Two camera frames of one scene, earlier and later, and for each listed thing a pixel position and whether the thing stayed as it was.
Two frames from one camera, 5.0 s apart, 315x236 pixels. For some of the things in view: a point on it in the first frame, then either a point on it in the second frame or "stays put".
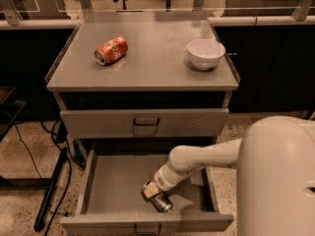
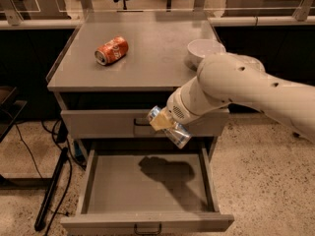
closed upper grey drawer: (149, 122) stays put
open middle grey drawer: (110, 202) stays put
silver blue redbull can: (159, 201) → (179, 135)
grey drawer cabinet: (130, 87) stays put
